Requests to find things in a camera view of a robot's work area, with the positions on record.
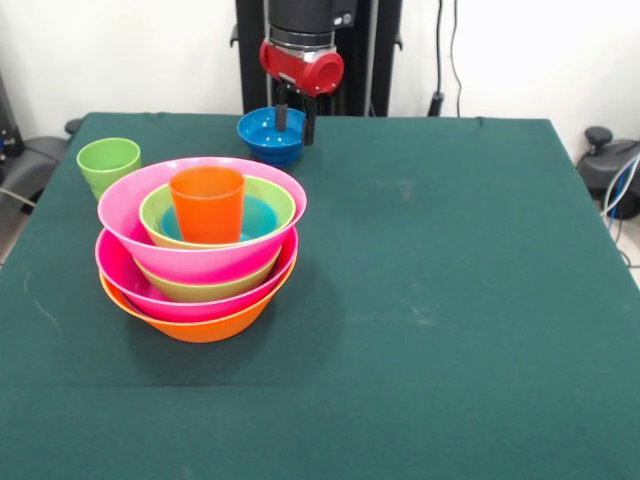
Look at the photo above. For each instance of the red plastic cup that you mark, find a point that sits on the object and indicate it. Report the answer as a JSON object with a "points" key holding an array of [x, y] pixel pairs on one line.
{"points": [[207, 210]]}

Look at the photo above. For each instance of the black office chair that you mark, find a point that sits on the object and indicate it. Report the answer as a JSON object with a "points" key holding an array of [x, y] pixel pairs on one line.
{"points": [[35, 165], [600, 170]]}

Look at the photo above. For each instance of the dark green tablecloth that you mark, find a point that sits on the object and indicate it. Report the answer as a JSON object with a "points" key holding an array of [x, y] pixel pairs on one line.
{"points": [[320, 400]]}

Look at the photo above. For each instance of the dark blue plastic bowl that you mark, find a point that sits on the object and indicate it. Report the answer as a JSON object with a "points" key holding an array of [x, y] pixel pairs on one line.
{"points": [[265, 137]]}

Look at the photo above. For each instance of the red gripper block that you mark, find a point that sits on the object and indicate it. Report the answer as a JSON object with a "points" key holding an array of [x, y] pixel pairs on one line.
{"points": [[305, 70]]}

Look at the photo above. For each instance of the pink plastic bowl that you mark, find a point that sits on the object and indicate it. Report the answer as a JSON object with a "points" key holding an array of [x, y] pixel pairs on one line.
{"points": [[115, 280], [120, 215]]}

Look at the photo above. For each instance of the green plastic bowl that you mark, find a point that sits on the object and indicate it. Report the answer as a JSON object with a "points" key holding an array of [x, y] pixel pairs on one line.
{"points": [[270, 195], [210, 290]]}

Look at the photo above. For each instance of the light blue plastic bowl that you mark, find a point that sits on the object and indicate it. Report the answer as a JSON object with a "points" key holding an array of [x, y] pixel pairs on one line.
{"points": [[260, 220]]}

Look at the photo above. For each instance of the green plastic cup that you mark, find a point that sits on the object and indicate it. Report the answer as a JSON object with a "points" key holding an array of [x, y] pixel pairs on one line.
{"points": [[102, 162]]}

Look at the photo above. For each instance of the orange plastic bowl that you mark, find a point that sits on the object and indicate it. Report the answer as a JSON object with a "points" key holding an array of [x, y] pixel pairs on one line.
{"points": [[200, 332]]}

